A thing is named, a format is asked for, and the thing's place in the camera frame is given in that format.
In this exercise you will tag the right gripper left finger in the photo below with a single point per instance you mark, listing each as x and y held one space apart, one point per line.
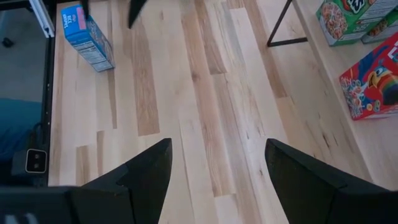
133 189

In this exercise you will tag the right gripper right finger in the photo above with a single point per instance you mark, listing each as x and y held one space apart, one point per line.
311 193

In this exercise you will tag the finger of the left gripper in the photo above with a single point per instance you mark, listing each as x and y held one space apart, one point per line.
85 9
135 12

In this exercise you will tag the blue Rice Krispies cereal box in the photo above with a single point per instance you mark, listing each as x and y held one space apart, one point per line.
88 40

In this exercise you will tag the red Froot Loops cereal box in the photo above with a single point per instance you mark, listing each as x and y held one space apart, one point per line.
373 84

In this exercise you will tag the green Apple Jacks cereal box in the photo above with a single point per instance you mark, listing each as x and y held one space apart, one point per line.
348 21
382 31

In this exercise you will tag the blue fabric seat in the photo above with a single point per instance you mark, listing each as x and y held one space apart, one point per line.
18 127

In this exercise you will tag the wooden shelf black metal frame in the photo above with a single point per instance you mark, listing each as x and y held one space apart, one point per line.
342 140

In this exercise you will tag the small black camera box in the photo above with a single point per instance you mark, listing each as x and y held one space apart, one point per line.
34 161

